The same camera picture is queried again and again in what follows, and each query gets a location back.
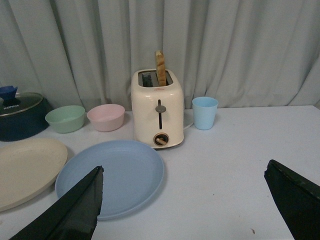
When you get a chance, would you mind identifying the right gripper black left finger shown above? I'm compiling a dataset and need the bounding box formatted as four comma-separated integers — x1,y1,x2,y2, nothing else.
11,166,104,240

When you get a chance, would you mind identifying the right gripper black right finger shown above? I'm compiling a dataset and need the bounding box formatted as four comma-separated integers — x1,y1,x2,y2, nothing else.
264,159,320,240

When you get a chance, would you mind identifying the blue plate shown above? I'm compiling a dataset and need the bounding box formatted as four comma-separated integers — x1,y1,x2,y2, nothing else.
55,140,165,221

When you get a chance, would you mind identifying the cream plate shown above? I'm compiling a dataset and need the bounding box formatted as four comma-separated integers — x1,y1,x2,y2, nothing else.
0,138,68,212

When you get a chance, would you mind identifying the green bowl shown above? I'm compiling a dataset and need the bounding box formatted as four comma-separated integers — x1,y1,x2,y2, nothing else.
45,105,86,134

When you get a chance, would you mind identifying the pink bowl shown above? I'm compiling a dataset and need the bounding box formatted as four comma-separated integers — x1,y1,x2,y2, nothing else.
87,104,125,132

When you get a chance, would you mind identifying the dark blue saucepan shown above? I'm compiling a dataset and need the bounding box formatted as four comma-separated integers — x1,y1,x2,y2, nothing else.
0,97,52,142

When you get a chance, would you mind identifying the glass pot lid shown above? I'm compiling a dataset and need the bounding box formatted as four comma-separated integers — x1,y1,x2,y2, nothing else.
0,85,44,117

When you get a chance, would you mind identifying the light blue cup right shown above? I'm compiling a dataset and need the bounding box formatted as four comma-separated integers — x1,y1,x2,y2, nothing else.
192,96,219,130

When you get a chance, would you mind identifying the cream toaster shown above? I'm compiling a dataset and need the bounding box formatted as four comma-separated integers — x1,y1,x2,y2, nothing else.
131,69,184,149

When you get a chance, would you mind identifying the bread slice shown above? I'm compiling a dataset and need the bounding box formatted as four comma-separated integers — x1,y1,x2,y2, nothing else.
154,50,167,87

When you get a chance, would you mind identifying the grey curtain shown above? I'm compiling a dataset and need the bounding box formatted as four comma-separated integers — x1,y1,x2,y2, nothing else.
0,0,320,110

